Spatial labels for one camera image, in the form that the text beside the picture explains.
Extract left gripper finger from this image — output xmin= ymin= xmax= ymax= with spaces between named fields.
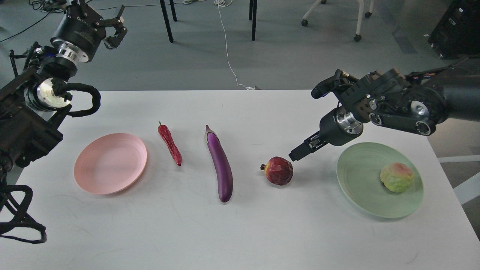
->
xmin=98 ymin=5 xmax=127 ymax=50

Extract purple eggplant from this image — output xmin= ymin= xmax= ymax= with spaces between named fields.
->
xmin=204 ymin=125 xmax=234 ymax=203

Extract black table leg left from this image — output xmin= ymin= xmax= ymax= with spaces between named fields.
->
xmin=159 ymin=0 xmax=178 ymax=43

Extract black equipment box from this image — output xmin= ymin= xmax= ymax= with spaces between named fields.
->
xmin=427 ymin=0 xmax=480 ymax=59

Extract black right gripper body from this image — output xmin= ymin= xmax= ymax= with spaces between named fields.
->
xmin=319 ymin=108 xmax=364 ymax=146

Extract black table leg right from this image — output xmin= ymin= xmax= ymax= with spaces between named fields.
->
xmin=249 ymin=0 xmax=258 ymax=41

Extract white office chair base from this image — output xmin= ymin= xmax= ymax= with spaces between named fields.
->
xmin=300 ymin=0 xmax=376 ymax=43

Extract pink plastic plate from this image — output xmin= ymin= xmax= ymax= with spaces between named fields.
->
xmin=73 ymin=133 xmax=148 ymax=195

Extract red chili pepper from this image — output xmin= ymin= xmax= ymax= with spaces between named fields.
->
xmin=157 ymin=121 xmax=182 ymax=167

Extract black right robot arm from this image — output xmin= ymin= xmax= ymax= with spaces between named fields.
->
xmin=289 ymin=55 xmax=480 ymax=161

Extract green plastic plate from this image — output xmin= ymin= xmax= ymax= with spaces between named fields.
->
xmin=336 ymin=143 xmax=424 ymax=219

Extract black floor cables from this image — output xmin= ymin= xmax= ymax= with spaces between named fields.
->
xmin=0 ymin=0 xmax=75 ymax=44

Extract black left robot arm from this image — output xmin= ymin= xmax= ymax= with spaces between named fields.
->
xmin=0 ymin=0 xmax=127 ymax=244

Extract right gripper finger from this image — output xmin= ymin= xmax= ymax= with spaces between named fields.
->
xmin=288 ymin=131 xmax=326 ymax=161

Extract white floor cable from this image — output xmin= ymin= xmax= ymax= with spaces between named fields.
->
xmin=214 ymin=0 xmax=260 ymax=91

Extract black table leg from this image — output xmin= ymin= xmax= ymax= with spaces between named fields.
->
xmin=249 ymin=0 xmax=258 ymax=41
xmin=159 ymin=0 xmax=178 ymax=43

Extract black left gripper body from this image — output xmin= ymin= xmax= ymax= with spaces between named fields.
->
xmin=50 ymin=0 xmax=106 ymax=63

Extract red pomegranate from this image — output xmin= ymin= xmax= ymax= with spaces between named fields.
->
xmin=259 ymin=156 xmax=294 ymax=186

